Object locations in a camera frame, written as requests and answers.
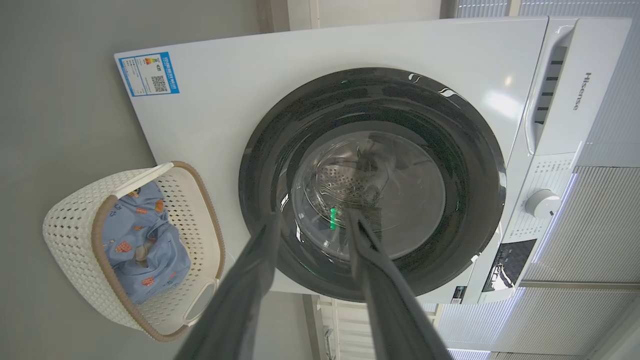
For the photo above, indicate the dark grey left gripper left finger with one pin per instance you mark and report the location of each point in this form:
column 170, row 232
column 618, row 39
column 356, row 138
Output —
column 240, row 300

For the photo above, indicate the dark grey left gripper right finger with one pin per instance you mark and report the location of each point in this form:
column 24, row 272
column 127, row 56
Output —
column 390, row 310

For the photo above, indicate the blue patterned garment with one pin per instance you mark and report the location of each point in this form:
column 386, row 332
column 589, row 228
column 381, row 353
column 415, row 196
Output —
column 165, row 260

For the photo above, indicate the beige and orange clothes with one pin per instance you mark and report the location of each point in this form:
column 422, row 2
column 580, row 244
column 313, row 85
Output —
column 142, row 251

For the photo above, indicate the dark round washer door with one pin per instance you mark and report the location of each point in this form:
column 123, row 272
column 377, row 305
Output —
column 450, row 150

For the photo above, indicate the washing machine display panel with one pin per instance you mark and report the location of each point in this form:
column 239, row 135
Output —
column 510, row 265

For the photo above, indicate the white front-load washing machine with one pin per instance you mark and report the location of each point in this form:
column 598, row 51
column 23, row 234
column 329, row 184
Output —
column 280, row 90

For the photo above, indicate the cream perforated laundry basket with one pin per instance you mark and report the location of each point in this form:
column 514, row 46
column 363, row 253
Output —
column 75, row 225

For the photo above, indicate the white control knob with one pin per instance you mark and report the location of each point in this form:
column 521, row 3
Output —
column 542, row 204

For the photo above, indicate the blue energy label sticker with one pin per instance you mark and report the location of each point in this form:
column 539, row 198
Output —
column 147, row 75

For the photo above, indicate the white detergent drawer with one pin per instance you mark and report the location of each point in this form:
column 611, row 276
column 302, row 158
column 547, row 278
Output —
column 595, row 90

